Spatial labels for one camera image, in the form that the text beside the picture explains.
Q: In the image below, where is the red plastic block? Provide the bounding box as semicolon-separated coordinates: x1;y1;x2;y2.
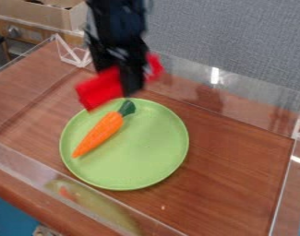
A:
74;53;165;112

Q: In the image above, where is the green round plate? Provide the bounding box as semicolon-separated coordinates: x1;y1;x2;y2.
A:
59;99;189;191

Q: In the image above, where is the wooden cabinet with knob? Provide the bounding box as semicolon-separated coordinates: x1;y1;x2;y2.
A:
0;15;83;57

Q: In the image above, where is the cardboard box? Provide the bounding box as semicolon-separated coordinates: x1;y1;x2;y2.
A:
0;0;87;31

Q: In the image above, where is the orange toy carrot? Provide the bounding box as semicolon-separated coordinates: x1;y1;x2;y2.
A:
71;100;135;159

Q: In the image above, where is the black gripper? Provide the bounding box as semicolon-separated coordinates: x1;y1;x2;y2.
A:
86;18;149;96

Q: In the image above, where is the clear acrylic tray enclosure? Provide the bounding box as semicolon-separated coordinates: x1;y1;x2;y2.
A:
0;40;300;236

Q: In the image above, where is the clear acrylic triangle bracket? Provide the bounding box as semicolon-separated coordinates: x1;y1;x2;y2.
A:
53;34;91;68

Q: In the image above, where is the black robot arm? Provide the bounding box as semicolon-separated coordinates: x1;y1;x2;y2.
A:
85;0;150;96

